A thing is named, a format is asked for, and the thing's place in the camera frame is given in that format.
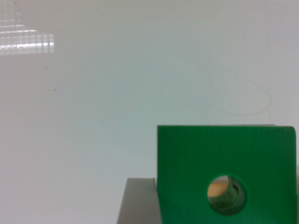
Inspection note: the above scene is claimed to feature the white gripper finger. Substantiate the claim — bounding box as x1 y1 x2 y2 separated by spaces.
117 178 163 224

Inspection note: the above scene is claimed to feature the green square block with hole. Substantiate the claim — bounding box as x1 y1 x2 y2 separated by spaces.
158 126 297 224

